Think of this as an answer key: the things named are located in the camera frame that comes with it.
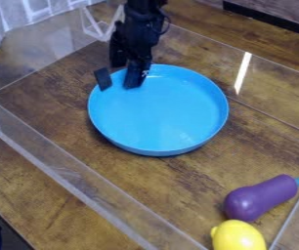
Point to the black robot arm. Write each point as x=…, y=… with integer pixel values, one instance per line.
x=144, y=6

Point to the white patterned curtain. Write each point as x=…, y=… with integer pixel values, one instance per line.
x=19, y=13

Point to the small black tab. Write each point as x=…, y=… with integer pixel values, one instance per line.
x=103, y=78

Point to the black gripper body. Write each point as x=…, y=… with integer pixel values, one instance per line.
x=139, y=32

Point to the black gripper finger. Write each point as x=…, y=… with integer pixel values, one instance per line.
x=138, y=71
x=118, y=53

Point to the purple toy eggplant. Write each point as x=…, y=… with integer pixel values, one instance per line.
x=248, y=202

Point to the blue round plate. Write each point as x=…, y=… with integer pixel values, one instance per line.
x=166, y=118

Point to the clear acrylic enclosure wall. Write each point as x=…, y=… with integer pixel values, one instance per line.
x=78, y=194

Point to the yellow toy lemon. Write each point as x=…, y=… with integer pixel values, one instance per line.
x=236, y=235

